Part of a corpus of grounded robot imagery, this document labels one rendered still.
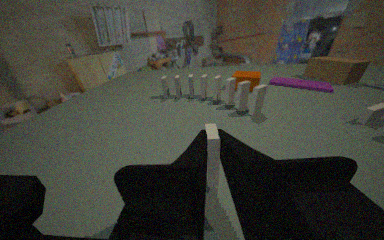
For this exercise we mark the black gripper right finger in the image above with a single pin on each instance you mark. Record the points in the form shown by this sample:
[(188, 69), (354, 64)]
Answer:
[(254, 179)]

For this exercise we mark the purple flat rectangular block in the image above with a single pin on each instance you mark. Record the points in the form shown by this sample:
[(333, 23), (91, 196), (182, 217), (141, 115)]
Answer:
[(305, 84)]

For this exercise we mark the tan rectangular block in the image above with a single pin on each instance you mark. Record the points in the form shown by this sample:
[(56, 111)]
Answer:
[(336, 70)]

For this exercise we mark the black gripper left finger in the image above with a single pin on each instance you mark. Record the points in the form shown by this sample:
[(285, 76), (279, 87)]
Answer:
[(184, 178)]

